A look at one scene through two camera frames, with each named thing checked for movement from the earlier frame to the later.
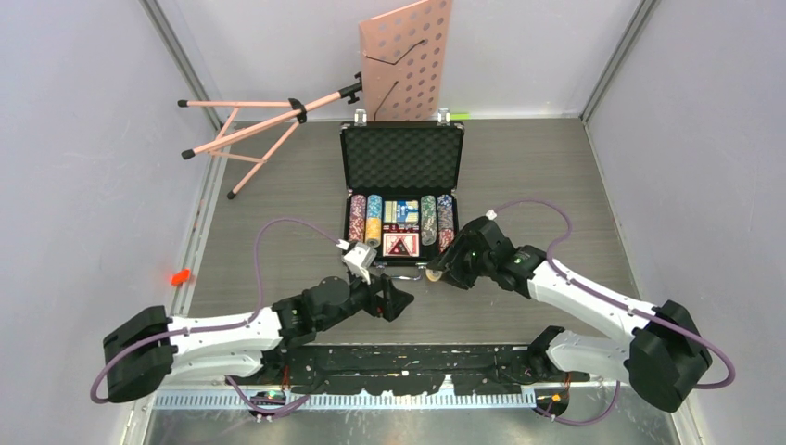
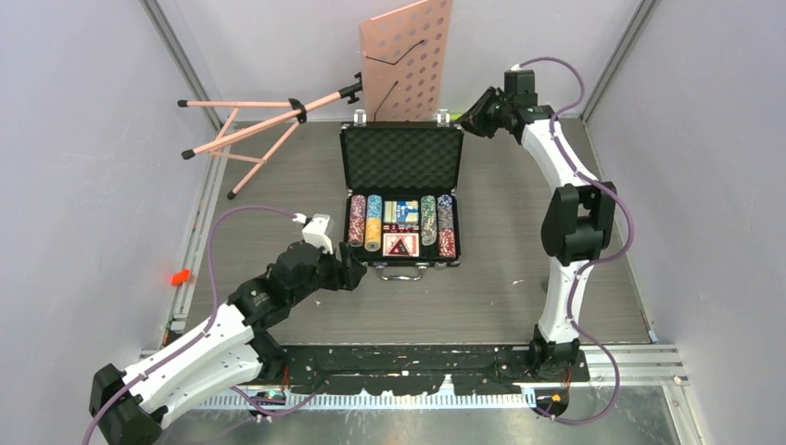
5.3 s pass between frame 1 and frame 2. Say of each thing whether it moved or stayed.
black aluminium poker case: stayed
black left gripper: moved
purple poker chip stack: stayed
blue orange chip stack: stayed
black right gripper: moved
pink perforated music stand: stayed
